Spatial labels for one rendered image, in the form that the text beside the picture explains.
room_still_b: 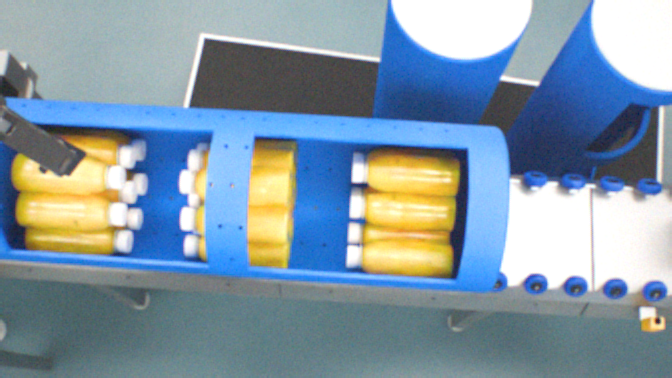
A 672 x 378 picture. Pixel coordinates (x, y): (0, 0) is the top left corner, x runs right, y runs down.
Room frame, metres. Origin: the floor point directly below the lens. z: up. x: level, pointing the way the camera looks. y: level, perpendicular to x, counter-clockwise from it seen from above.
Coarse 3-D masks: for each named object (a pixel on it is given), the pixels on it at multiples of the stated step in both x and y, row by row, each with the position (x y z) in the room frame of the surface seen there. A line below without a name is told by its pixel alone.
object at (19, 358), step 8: (0, 352) 0.12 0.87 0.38; (8, 352) 0.12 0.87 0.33; (16, 352) 0.13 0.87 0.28; (0, 360) 0.10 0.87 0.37; (8, 360) 0.10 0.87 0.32; (16, 360) 0.11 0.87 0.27; (24, 360) 0.11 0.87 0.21; (32, 360) 0.11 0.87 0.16; (40, 360) 0.12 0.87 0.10; (48, 360) 0.12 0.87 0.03; (24, 368) 0.09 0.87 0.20; (32, 368) 0.09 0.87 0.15; (40, 368) 0.09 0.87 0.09; (48, 368) 0.10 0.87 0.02
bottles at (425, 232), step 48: (144, 144) 0.46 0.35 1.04; (288, 144) 0.45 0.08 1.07; (144, 192) 0.38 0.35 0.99; (384, 192) 0.36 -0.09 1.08; (48, 240) 0.27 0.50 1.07; (96, 240) 0.27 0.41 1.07; (192, 240) 0.28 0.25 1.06; (288, 240) 0.27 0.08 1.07; (384, 240) 0.28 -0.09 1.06; (432, 240) 0.28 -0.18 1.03
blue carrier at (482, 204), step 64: (128, 128) 0.43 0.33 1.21; (192, 128) 0.43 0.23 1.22; (256, 128) 0.43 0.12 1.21; (320, 128) 0.43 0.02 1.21; (384, 128) 0.43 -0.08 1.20; (448, 128) 0.44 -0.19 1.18; (0, 192) 0.36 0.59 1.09; (320, 192) 0.39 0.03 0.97; (0, 256) 0.24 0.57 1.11; (64, 256) 0.23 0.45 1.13; (128, 256) 0.26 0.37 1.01; (320, 256) 0.26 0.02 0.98
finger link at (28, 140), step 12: (0, 108) 0.22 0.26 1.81; (12, 120) 0.22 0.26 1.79; (24, 120) 0.23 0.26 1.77; (0, 132) 0.21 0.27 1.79; (12, 132) 0.21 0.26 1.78; (24, 132) 0.21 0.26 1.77; (36, 132) 0.22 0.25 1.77; (12, 144) 0.20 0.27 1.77; (24, 144) 0.21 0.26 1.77; (36, 144) 0.21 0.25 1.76; (48, 144) 0.21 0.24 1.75; (60, 144) 0.22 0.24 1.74; (36, 156) 0.20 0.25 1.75; (48, 156) 0.20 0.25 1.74; (60, 156) 0.21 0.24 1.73; (72, 156) 0.21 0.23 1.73; (48, 168) 0.20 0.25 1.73
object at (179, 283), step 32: (512, 192) 0.40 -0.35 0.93; (544, 192) 0.40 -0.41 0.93; (512, 224) 0.34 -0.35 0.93; (544, 224) 0.34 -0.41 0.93; (576, 224) 0.34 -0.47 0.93; (608, 224) 0.34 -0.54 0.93; (640, 224) 0.33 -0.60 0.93; (512, 256) 0.27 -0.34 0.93; (544, 256) 0.27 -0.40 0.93; (576, 256) 0.27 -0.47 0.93; (608, 256) 0.27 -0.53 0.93; (640, 256) 0.27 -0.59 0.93; (160, 288) 0.22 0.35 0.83; (192, 288) 0.22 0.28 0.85; (224, 288) 0.22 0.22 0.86; (256, 288) 0.22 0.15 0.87; (288, 288) 0.22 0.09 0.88; (320, 288) 0.22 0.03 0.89; (352, 288) 0.22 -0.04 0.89
